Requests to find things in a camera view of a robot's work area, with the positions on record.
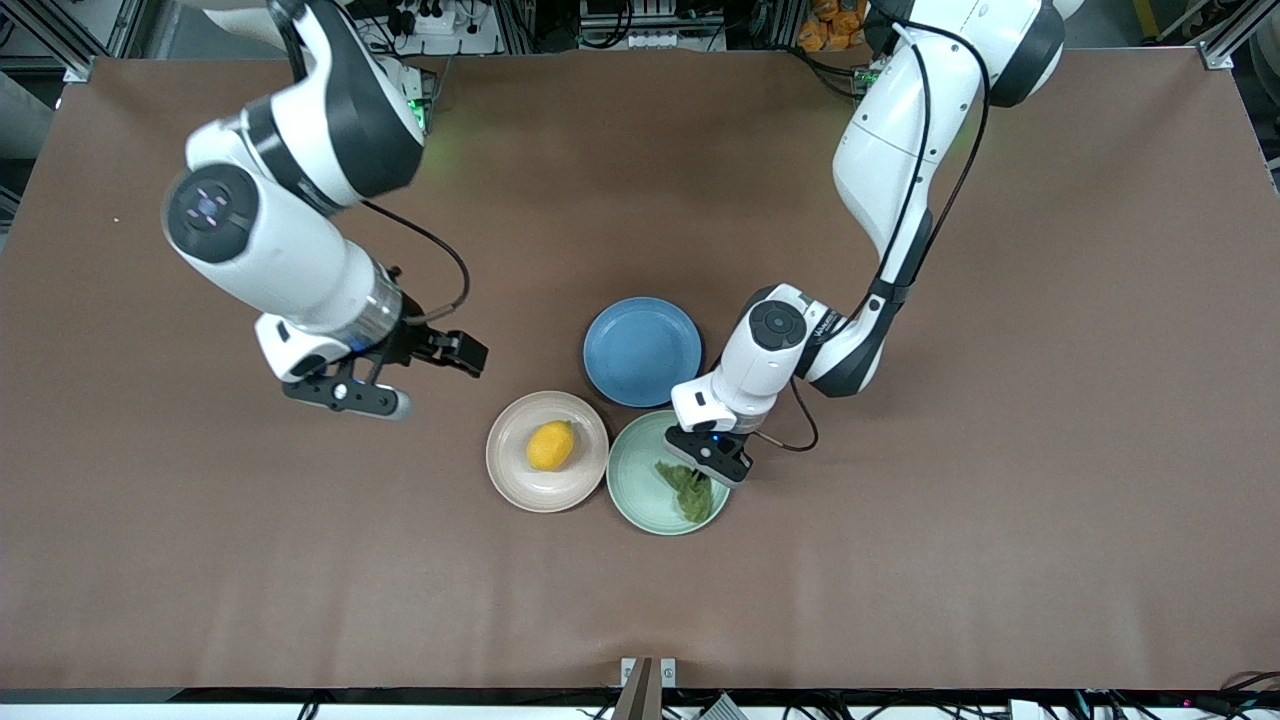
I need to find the light green plate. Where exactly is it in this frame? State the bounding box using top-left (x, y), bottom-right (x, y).
top-left (606, 409), bottom-right (734, 536)

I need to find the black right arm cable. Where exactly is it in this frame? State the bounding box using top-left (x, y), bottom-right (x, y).
top-left (362, 198), bottom-right (472, 327)

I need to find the orange packaged snacks pile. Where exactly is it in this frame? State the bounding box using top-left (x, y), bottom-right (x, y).
top-left (797, 0), bottom-right (873, 53)

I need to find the beige plate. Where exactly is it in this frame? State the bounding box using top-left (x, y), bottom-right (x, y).
top-left (487, 390), bottom-right (611, 514)

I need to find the metal post bracket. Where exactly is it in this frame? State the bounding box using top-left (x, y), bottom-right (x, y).
top-left (612, 657), bottom-right (677, 720)

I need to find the white power strip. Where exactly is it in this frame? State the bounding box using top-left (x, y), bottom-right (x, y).
top-left (395, 0), bottom-right (501, 57)

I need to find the blue plate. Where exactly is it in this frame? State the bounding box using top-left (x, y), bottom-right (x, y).
top-left (583, 297), bottom-right (704, 409)

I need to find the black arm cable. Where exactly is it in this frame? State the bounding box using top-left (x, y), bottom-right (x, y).
top-left (362, 198), bottom-right (472, 327)
top-left (750, 20), bottom-right (993, 454)

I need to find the aluminium frame profile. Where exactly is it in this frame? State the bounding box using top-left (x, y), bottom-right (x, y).
top-left (20, 0), bottom-right (136, 83)
top-left (1165, 0), bottom-right (1280, 71)

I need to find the yellow lemon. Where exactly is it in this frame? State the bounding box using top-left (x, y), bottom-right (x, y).
top-left (527, 420), bottom-right (578, 472)

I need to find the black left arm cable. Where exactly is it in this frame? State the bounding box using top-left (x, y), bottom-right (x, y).
top-left (750, 20), bottom-right (993, 454)

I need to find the green lettuce leaf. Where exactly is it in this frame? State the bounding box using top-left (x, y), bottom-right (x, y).
top-left (655, 460), bottom-right (714, 525)

